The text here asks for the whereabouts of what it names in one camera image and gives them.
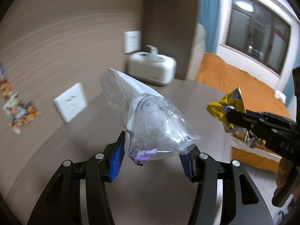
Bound clear plastic bag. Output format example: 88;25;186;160
100;68;201;166

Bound yellow snack wrapper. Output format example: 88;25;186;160
206;87;263;148

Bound person's right hand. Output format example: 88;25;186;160
276;157;288;188

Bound white item on bed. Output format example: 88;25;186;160
274;90;287;104

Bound orange bed quilt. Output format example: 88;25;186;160
196;53;290;172

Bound beige bedside cabinet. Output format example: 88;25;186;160
6;80;231;224

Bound white tissue box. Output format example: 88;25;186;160
127;45;176;85

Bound dark framed window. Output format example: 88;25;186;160
226;0;291;75

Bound beige padded headboard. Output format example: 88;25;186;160
187;22;206;80

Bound blue curtain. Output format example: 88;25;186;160
199;0;221;53

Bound lower white wall socket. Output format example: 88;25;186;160
53;83;87;123

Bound white wall socket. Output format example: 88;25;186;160
124;31;141;54
53;83;87;123

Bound colourful wall stickers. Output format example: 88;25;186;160
1;62;39;134

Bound upper white wall socket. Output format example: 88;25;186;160
124;31;141;54

